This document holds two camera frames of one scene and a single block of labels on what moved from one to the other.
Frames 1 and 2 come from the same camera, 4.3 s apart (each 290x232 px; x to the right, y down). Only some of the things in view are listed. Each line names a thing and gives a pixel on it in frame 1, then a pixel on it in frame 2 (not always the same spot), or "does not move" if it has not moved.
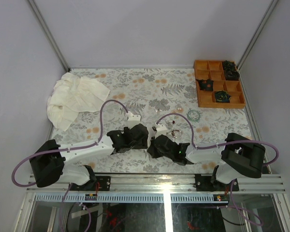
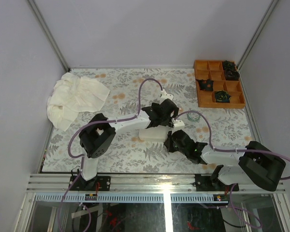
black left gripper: (142, 145) to (168, 122)
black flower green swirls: (222, 96) does not move
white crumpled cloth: (72, 94) does not move
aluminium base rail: (164, 189) does not move
